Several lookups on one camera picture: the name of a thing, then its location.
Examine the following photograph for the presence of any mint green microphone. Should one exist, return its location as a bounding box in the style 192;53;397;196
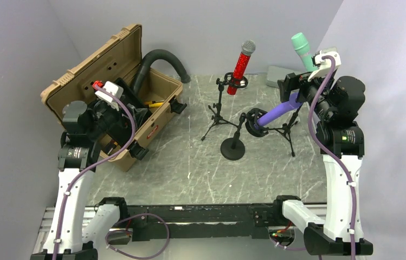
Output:
291;32;317;72

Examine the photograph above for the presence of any black tray in case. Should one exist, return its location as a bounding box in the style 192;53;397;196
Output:
114;77;152;127

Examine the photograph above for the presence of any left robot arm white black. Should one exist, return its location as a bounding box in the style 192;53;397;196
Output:
30;101;129;259

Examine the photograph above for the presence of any tan plastic tool case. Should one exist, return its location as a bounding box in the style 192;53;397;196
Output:
40;23;188;173

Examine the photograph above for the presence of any black corrugated hose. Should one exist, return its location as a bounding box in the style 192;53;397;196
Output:
131;49;191;96

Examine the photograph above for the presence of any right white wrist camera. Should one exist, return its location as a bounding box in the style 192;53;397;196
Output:
307;47;341;82

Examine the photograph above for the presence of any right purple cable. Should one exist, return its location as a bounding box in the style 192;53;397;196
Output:
307;55;357;260

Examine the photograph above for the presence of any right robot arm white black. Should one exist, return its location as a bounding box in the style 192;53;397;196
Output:
271;73;373;258

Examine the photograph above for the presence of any red glitter microphone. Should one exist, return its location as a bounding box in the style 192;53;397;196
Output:
227;40;256;95

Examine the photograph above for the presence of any purple microphone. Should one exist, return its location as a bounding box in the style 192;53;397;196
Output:
254;92;302;129

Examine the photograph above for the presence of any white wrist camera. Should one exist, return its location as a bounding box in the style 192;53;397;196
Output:
92;81;124;111
307;47;341;82

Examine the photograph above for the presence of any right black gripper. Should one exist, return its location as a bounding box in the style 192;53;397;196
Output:
278;66;335;120

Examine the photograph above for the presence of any black tripod stand shock mount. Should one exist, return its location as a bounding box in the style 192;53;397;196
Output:
201;72;249;141

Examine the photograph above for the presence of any black round base mic stand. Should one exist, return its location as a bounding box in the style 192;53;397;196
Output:
220;108;271;161

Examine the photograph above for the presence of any yellow tool in case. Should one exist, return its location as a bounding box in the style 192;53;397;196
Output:
144;101;164;108

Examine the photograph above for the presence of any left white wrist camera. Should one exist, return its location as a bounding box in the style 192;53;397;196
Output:
92;81;124;111

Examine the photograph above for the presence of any purple loop cable base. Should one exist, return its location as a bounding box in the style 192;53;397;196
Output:
105;213;170;259

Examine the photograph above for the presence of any black tripod stand right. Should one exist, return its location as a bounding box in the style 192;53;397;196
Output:
270;105;302;157

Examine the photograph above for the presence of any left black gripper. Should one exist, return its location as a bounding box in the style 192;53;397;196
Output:
87;95;146;140

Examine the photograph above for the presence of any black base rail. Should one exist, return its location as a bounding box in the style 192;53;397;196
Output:
93;203;304;242

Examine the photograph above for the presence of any grey plastic case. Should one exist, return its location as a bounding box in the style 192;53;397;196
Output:
266;66;298;88

